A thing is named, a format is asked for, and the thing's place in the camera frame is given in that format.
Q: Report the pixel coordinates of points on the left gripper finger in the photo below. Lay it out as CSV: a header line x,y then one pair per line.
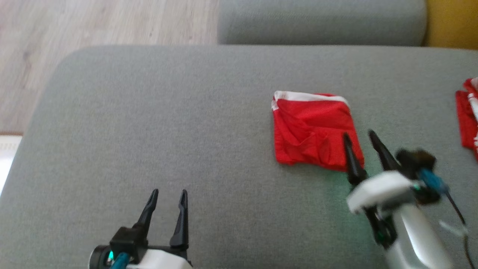
x,y
181,224
147,211

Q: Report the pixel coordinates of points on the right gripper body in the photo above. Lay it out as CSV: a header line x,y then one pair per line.
x,y
381,188

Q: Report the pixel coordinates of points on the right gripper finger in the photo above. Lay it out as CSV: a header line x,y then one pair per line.
x,y
382,153
353,164

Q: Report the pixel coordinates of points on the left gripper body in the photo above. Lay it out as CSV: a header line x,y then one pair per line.
x,y
129,241

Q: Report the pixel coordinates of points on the red mesh shorts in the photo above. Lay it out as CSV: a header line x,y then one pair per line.
x,y
306,127

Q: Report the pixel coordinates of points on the red jersey with white stripes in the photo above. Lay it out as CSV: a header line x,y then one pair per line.
x,y
465,123

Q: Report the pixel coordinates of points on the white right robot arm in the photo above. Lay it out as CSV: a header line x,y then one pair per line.
x,y
414,239

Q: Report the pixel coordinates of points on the large grey sofa seat cushion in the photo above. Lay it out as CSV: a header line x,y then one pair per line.
x,y
168,130

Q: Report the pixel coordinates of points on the small grey sofa seat cushion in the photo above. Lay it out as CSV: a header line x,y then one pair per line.
x,y
317,22

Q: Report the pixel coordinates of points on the large yellow sofa backrest cushion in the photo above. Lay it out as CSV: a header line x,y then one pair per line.
x,y
452,22

